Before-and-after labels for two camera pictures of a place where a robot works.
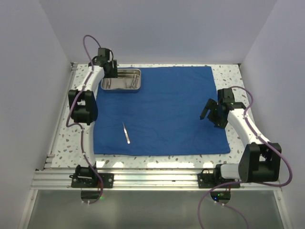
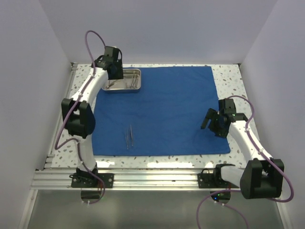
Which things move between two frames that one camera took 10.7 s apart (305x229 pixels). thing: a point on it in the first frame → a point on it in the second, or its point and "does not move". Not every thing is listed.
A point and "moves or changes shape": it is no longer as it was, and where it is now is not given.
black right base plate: x=207 y=180 does not move
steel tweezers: x=126 y=133 moves or changes shape
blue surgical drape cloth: x=163 y=118 does not move
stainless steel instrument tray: x=127 y=79 does not move
